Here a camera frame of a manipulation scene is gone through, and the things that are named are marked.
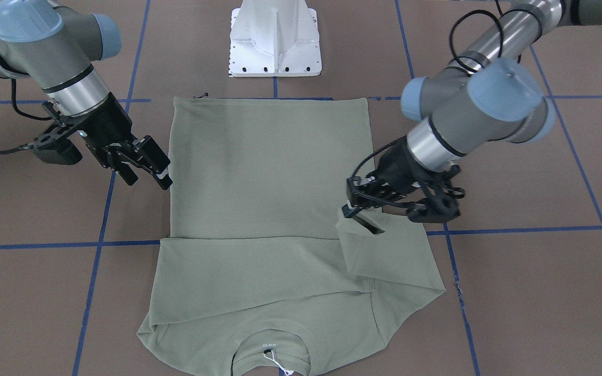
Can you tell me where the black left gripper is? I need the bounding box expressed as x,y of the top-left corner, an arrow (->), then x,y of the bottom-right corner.
342,138 -> 440,217

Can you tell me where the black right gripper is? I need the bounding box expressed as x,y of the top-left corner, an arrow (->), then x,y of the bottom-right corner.
79,93 -> 173,190

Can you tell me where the olive green long-sleeve shirt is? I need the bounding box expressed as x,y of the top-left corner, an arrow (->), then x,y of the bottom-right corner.
137,97 -> 445,375

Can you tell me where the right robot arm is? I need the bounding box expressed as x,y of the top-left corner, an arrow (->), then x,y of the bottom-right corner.
0,1 -> 172,190

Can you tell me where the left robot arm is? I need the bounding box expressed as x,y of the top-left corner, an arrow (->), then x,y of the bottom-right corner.
342,1 -> 602,224

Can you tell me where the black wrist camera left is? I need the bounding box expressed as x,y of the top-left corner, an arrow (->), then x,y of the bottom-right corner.
406,164 -> 466,224

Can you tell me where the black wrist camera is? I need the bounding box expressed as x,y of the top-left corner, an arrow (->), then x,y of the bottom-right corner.
406,164 -> 466,224
31,101 -> 82,165

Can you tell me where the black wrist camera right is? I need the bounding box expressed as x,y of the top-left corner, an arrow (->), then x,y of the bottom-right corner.
31,101 -> 82,165

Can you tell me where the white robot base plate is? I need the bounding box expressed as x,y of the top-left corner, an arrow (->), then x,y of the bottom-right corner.
228,1 -> 322,78

